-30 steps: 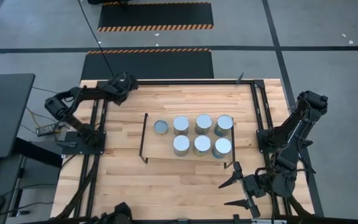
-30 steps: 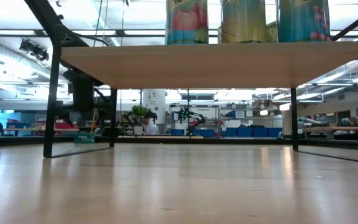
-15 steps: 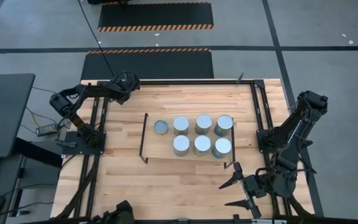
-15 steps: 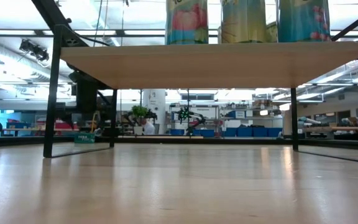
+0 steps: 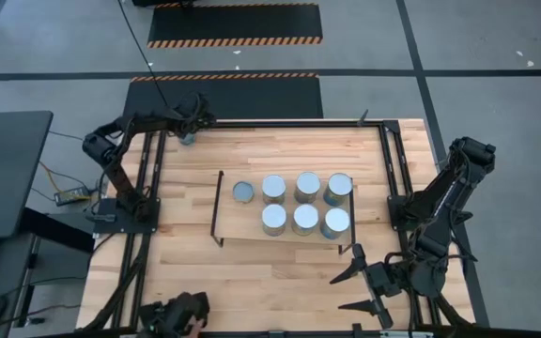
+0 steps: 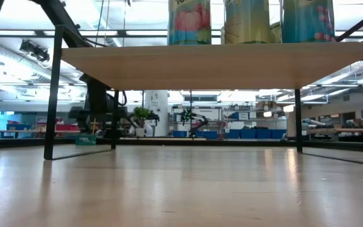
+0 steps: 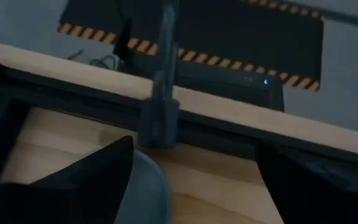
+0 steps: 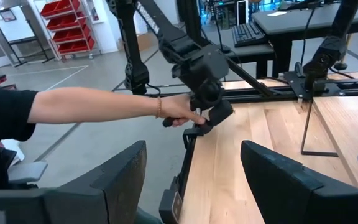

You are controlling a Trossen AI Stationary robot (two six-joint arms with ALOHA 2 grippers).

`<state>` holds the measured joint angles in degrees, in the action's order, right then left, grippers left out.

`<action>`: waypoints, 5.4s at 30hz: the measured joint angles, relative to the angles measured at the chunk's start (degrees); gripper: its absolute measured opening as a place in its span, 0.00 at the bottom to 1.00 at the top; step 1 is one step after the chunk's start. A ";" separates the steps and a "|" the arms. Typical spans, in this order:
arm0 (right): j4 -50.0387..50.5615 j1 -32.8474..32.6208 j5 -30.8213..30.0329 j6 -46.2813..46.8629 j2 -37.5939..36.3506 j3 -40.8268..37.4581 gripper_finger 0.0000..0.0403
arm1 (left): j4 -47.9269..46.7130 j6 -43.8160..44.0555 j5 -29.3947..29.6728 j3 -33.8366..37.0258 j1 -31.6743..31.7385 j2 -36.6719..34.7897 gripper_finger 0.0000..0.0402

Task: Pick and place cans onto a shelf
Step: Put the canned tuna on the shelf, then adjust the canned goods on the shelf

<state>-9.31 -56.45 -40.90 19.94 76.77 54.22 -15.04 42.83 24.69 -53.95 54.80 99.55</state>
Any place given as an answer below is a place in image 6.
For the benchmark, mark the wooden shelf black metal legs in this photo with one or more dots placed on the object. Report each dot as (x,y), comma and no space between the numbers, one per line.
(200,66)

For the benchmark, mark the blue tin can red fruit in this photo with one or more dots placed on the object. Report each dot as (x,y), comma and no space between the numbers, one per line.
(189,22)

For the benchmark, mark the cream carrots label tin can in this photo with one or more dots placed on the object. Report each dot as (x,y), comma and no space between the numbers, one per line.
(247,22)

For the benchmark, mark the cream tin can dark lettering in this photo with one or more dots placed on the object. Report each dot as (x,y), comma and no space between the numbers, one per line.
(276,33)

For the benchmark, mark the blue peaches label tin can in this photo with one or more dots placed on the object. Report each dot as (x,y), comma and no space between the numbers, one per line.
(307,22)

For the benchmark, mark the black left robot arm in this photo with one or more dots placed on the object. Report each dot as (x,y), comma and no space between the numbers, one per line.
(58,15)

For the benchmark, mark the green black background robot arm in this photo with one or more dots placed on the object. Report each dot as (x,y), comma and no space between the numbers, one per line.
(186,115)

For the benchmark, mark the yellow pole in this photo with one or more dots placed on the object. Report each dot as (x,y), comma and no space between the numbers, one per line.
(94,126)

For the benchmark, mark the red storage box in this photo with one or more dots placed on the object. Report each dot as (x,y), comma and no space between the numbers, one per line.
(60,121)
(69,127)

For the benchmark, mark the green box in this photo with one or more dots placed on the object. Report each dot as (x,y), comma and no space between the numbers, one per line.
(85,140)

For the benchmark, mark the potted green plant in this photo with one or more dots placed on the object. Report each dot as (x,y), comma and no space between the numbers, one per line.
(141,112)

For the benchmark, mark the white round pillar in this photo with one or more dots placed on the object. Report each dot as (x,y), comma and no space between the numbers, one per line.
(157,104)

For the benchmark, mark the black ceiling-hung device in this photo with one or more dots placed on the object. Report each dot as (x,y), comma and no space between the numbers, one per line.
(30,48)

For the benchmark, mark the long background table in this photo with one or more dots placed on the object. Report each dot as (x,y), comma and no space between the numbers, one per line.
(20,131)

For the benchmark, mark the blue storage bin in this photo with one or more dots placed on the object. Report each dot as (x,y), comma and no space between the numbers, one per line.
(264,134)
(247,134)
(279,134)
(210,135)
(181,134)
(233,134)

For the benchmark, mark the metal rack white panel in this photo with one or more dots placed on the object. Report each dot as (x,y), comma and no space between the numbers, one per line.
(211,114)

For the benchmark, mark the blue bin white label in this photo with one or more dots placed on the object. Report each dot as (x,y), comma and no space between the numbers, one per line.
(236,116)

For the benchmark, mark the metal storage rack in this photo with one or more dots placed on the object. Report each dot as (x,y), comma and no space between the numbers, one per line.
(263,120)

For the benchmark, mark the wooden background table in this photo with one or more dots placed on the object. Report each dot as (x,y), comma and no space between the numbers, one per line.
(342,130)

